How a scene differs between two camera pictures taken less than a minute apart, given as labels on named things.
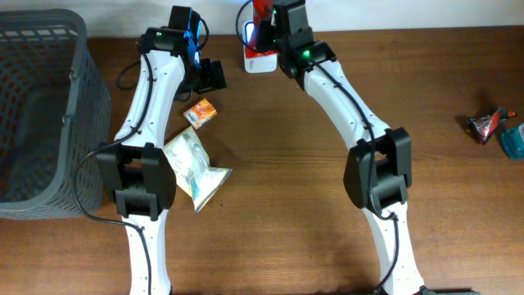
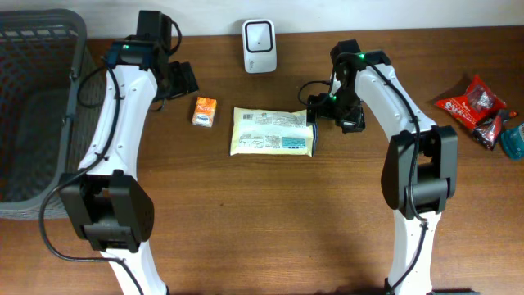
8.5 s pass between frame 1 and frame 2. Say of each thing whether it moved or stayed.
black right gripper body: moved
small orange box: moved
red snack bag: moved
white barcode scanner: stayed
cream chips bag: moved
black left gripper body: moved
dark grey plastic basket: stayed
